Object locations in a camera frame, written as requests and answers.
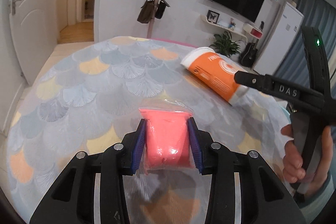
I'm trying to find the orange paper cup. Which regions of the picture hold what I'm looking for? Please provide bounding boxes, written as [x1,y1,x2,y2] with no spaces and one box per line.
[181,47,249,105]

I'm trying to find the pink putty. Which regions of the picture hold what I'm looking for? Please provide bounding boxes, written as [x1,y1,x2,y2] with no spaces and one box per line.
[139,98,194,172]

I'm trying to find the person's right hand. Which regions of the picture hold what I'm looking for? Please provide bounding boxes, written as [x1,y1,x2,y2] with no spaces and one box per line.
[282,126,333,197]

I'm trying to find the black acoustic guitar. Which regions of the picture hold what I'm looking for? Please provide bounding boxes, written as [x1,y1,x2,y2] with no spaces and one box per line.
[239,21,265,68]

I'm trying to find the white refrigerator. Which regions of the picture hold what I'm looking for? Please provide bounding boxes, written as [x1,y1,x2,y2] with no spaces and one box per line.
[253,2,304,75]

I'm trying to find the blue curtains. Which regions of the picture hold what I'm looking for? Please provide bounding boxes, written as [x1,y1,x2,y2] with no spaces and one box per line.
[274,0,335,87]

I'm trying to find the scallop pattern tablecloth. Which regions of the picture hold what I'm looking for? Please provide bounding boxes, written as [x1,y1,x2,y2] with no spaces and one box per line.
[6,36,288,221]

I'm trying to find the green potted plant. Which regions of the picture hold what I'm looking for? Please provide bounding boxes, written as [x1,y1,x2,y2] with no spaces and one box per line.
[210,31,240,57]

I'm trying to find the framed butterfly picture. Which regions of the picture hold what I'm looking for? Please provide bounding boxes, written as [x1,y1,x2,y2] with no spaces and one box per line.
[206,10,220,24]

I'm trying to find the black hanging bag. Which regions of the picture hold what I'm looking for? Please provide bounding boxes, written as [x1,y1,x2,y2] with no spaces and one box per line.
[155,0,170,19]

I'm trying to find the brown hanging bag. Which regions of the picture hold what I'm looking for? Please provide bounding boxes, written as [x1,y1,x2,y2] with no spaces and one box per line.
[137,0,154,24]

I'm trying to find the white door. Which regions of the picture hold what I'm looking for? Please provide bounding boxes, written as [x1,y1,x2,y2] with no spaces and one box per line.
[9,0,59,85]

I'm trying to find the white red wall box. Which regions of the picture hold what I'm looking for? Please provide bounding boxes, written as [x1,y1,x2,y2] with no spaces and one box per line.
[243,23,263,39]

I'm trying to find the white lower wall shelf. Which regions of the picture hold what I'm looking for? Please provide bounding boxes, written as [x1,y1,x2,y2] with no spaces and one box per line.
[200,15,248,42]

